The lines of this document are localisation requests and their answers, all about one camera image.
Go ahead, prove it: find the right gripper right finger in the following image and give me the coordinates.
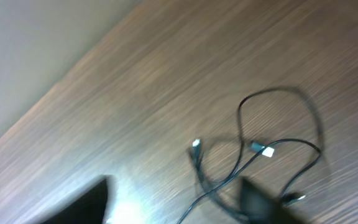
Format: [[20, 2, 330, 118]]
[[239, 177, 306, 224]]

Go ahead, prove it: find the thick black usb cable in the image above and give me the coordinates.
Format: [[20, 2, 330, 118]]
[[177, 138, 323, 224]]

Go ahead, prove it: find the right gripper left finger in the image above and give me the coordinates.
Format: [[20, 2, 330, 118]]
[[41, 177, 109, 224]]

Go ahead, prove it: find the thin black usb cable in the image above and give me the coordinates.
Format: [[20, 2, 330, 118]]
[[191, 88, 324, 184]]

